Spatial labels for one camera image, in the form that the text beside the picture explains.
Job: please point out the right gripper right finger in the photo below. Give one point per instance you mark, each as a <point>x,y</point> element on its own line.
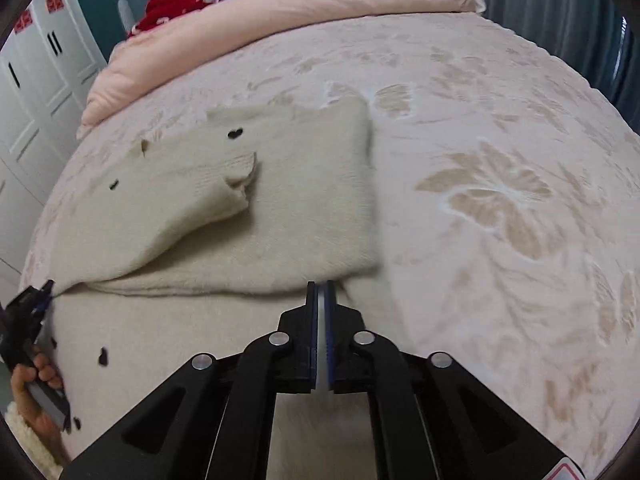
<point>430,417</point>

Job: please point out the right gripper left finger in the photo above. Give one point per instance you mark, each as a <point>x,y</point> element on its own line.
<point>212,418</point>

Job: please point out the beige sweater with black hearts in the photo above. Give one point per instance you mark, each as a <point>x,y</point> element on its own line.
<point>198,242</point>

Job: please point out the person left hand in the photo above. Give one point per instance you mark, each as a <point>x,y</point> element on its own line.
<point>35,416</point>

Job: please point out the pink floral bedspread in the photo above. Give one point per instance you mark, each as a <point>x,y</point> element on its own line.
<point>508,203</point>

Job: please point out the white wardrobe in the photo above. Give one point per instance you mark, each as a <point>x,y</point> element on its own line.
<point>46,74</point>

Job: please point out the red double happiness sticker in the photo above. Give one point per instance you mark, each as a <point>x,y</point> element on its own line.
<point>55,5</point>
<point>23,22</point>

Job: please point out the red plush pillow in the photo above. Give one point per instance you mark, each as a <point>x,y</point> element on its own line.
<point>159,12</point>

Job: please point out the pink folded duvet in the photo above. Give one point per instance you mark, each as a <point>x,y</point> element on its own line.
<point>145,62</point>

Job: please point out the blue grey curtain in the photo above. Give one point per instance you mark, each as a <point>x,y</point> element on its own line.
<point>592,36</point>

